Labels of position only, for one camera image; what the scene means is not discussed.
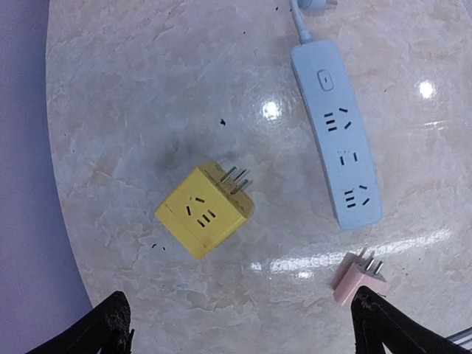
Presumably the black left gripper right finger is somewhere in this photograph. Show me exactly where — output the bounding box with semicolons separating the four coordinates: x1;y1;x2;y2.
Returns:
350;286;468;353

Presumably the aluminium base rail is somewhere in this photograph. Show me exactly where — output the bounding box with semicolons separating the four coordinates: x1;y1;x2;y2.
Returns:
448;327;472;352

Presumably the blue power strip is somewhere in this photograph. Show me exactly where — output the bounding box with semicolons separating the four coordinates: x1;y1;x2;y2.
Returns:
291;40;382;231

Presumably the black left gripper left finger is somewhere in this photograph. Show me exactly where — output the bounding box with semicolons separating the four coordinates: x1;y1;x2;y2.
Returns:
30;291;134;353

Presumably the yellow cube socket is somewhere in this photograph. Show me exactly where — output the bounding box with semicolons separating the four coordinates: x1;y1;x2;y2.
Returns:
155;161;254;260

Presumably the pink usb charger plug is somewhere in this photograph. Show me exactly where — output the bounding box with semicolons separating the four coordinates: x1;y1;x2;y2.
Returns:
330;248;389;306

